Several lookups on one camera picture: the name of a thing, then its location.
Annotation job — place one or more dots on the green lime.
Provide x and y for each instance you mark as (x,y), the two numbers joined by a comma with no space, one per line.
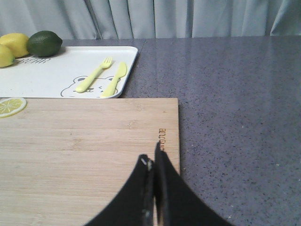
(44,44)

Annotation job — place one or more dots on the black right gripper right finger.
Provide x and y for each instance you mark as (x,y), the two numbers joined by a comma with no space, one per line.
(176,203)

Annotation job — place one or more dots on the rear yellow lemon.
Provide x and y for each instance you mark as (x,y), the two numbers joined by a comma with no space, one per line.
(17,43)

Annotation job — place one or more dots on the grey curtain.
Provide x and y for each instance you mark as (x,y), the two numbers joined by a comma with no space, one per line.
(141,19)

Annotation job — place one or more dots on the wooden cutting board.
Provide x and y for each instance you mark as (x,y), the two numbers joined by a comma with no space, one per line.
(63,159)

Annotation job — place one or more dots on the front yellow lemon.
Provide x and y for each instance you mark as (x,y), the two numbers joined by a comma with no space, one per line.
(6,56)

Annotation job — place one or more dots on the yellow plastic fork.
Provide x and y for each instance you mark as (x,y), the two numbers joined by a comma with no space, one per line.
(86,83)

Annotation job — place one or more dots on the lemon slice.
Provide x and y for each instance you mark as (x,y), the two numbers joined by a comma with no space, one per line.
(11,106)

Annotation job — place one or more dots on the white bear tray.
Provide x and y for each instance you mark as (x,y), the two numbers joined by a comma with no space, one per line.
(58,76)

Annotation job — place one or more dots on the yellow plastic knife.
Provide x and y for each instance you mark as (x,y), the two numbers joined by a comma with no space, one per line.
(121,72)

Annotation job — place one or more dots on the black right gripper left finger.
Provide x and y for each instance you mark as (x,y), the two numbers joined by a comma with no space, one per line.
(134,203)

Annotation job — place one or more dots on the yellow lemon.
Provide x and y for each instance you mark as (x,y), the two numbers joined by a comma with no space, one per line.
(17,43)
(6,56)

